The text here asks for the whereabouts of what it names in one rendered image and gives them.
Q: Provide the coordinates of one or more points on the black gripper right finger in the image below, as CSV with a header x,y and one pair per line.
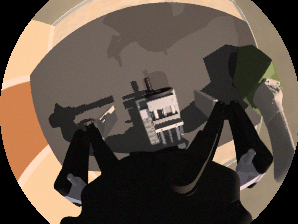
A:
x,y
252,155

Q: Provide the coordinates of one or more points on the grey bench vise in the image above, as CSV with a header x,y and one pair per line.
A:
x,y
150,107

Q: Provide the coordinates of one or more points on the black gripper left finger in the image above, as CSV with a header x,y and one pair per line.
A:
x,y
73,176

